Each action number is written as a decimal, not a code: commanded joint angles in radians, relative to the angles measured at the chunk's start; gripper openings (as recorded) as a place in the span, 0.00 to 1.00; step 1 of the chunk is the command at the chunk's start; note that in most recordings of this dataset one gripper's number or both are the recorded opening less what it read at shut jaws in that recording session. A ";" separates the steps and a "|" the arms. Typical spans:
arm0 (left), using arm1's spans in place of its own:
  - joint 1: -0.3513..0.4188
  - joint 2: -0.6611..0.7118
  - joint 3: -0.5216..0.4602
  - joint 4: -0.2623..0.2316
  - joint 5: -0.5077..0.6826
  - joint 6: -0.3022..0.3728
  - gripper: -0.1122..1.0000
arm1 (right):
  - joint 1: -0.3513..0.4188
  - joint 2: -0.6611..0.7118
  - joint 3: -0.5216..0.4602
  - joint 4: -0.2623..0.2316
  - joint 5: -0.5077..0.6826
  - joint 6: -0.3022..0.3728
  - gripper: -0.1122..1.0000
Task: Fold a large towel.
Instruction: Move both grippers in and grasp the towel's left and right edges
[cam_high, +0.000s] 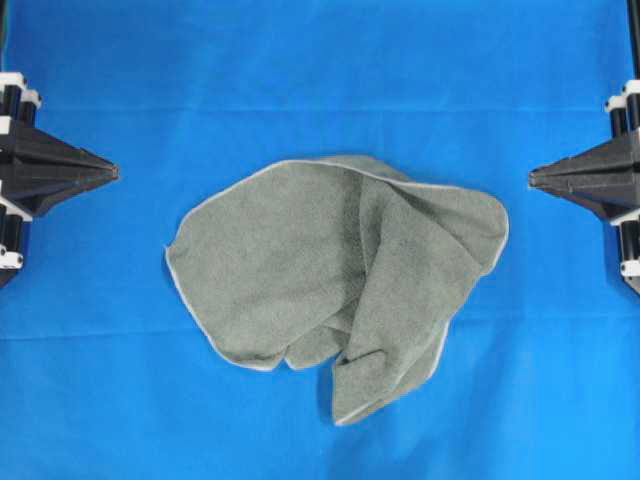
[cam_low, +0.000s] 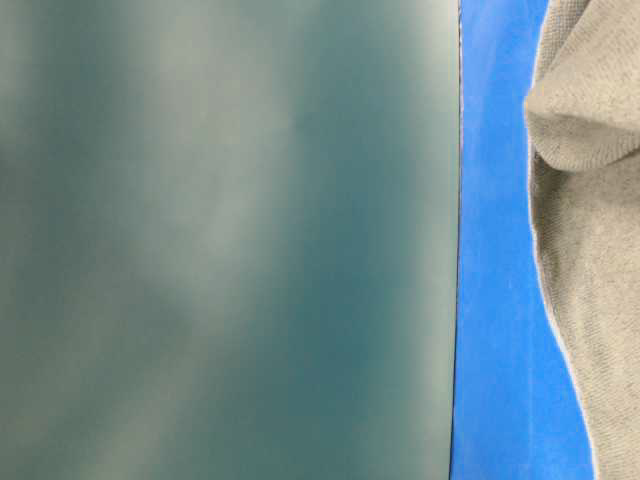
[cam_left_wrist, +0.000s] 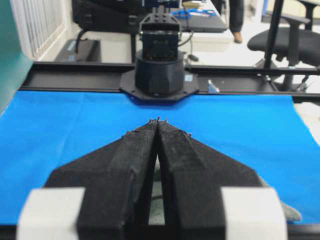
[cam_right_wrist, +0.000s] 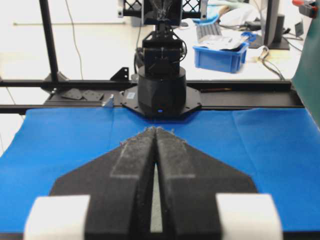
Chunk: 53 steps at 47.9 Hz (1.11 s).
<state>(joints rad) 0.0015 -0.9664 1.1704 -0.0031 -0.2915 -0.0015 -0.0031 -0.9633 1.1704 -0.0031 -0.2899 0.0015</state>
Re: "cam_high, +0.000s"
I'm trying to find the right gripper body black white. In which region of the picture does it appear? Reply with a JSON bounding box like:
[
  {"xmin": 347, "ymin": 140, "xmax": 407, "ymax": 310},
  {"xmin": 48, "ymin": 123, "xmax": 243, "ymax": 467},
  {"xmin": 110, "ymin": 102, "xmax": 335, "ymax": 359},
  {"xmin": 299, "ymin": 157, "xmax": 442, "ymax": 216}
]
[{"xmin": 605, "ymin": 79, "xmax": 639, "ymax": 276}]

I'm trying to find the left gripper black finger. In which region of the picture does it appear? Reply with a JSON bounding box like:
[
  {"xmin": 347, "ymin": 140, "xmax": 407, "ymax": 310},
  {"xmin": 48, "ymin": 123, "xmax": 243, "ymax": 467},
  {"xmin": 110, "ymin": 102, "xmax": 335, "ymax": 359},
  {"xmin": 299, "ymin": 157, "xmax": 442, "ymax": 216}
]
[
  {"xmin": 1, "ymin": 173, "xmax": 118, "ymax": 221},
  {"xmin": 1, "ymin": 118, "xmax": 119, "ymax": 176}
]

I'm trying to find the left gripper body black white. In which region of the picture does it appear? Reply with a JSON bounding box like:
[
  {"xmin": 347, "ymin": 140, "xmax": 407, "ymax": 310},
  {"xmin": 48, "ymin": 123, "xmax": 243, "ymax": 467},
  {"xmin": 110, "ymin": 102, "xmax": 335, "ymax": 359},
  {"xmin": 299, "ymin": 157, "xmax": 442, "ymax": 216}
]
[{"xmin": 0, "ymin": 71, "xmax": 42, "ymax": 271}]

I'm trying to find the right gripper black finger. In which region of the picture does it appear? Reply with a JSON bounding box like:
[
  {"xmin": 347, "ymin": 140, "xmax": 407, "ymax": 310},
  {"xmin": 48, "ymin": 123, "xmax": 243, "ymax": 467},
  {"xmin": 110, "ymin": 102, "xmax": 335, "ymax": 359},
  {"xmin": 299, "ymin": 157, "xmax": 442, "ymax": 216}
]
[
  {"xmin": 531, "ymin": 184, "xmax": 639, "ymax": 223},
  {"xmin": 528, "ymin": 130, "xmax": 639, "ymax": 186}
]

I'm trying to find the grey-green towel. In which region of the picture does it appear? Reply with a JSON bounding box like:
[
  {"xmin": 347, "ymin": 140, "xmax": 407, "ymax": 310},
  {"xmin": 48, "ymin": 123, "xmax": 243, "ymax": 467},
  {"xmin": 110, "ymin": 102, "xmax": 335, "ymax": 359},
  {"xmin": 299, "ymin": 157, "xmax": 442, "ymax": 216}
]
[{"xmin": 165, "ymin": 155, "xmax": 509, "ymax": 425}]

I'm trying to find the blue table cloth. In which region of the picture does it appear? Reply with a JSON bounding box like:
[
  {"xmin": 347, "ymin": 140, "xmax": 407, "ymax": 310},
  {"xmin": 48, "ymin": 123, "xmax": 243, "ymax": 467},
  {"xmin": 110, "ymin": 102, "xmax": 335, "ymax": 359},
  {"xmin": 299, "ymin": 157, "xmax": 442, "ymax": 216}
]
[{"xmin": 1, "ymin": 1, "xmax": 639, "ymax": 479}]

